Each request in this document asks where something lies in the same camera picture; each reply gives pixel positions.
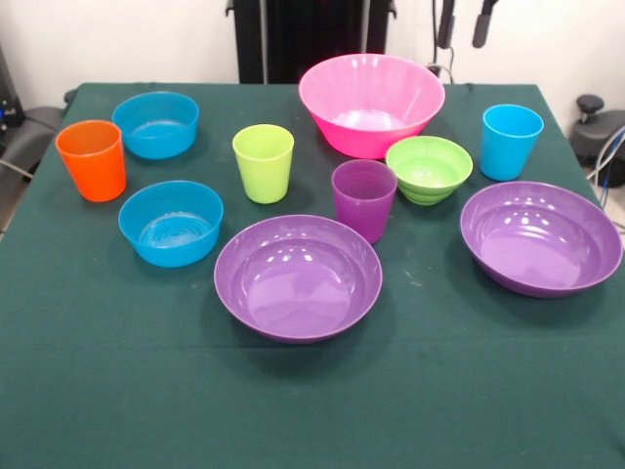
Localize lime green cup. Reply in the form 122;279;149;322
231;123;296;205

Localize purple cup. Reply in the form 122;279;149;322
331;158;398;245

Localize purple bowl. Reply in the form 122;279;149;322
459;181;624;299
213;214;384;346

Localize dark grey base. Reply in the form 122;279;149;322
569;109;625;170

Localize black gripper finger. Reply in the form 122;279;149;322
437;0;457;49
472;0;500;49

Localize large pink bowl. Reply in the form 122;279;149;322
298;53;446;161

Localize black equipment box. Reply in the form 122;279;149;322
0;43;25;148

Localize dark green tablecloth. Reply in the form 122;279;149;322
0;81;625;469

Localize blue and grey cables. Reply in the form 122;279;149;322
585;124;625;231

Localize grey chair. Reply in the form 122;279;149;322
0;105;65;178

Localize orange cup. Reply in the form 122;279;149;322
54;119;128;203

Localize blue bowl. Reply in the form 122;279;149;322
111;91;200;160
117;180;225;269

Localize black knob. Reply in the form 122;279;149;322
574;94;607;129

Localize blue cup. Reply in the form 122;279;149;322
479;104;545;183

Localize green ribbed bowl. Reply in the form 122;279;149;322
385;135;474;206

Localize black wall cable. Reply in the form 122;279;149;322
427;0;457;84

